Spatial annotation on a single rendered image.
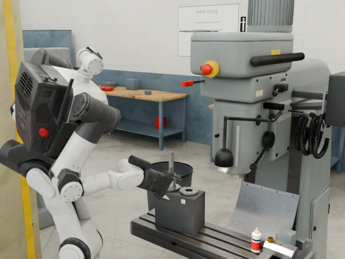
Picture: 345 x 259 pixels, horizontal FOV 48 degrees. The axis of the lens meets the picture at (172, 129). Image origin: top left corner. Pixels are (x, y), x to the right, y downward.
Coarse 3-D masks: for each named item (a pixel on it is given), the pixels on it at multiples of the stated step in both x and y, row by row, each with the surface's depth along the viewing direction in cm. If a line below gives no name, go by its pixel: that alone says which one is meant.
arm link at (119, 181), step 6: (108, 174) 146; (114, 174) 145; (120, 174) 145; (126, 174) 146; (132, 174) 146; (138, 174) 148; (114, 180) 145; (120, 180) 144; (126, 180) 146; (132, 180) 147; (138, 180) 149; (114, 186) 146; (120, 186) 145; (126, 186) 147; (132, 186) 149
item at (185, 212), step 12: (168, 192) 188; (180, 192) 186; (192, 192) 185; (204, 192) 189; (156, 204) 192; (168, 204) 188; (180, 204) 184; (192, 204) 181; (204, 204) 191; (156, 216) 193; (168, 216) 189; (180, 216) 186; (192, 216) 182; (204, 216) 193; (168, 228) 191; (180, 228) 187; (192, 228) 184
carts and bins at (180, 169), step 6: (156, 162) 394; (162, 162) 397; (168, 162) 397; (174, 162) 396; (180, 162) 394; (150, 168) 388; (156, 168) 394; (162, 168) 397; (174, 168) 397; (180, 168) 395; (186, 168) 389; (192, 168) 380; (180, 174) 396; (186, 174) 390; (180, 180) 356; (186, 180) 361; (186, 186) 363; (150, 192) 365; (150, 198) 368; (150, 204) 370
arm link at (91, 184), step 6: (96, 174) 145; (102, 174) 145; (54, 180) 137; (84, 180) 141; (90, 180) 141; (96, 180) 142; (102, 180) 144; (108, 180) 145; (54, 186) 137; (84, 186) 140; (90, 186) 141; (96, 186) 142; (102, 186) 144; (108, 186) 145; (84, 192) 140; (90, 192) 142
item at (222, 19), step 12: (180, 12) 674; (192, 12) 659; (204, 12) 644; (216, 12) 631; (228, 12) 617; (180, 24) 678; (192, 24) 663; (204, 24) 648; (216, 24) 635; (228, 24) 621; (180, 36) 683; (180, 48) 688
